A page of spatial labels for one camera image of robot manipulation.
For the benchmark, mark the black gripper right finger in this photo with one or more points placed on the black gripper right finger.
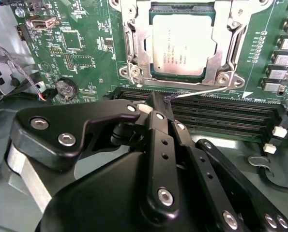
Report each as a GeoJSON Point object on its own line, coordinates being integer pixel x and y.
{"type": "Point", "coordinates": [214, 193]}

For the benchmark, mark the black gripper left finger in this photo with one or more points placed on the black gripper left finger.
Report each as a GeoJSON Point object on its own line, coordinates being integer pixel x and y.
{"type": "Point", "coordinates": [93, 111]}

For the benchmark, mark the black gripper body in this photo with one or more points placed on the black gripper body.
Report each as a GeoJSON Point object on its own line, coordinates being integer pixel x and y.
{"type": "Point", "coordinates": [97, 193]}

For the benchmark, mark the silver CPU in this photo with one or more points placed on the silver CPU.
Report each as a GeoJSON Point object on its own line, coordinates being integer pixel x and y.
{"type": "Point", "coordinates": [182, 43]}

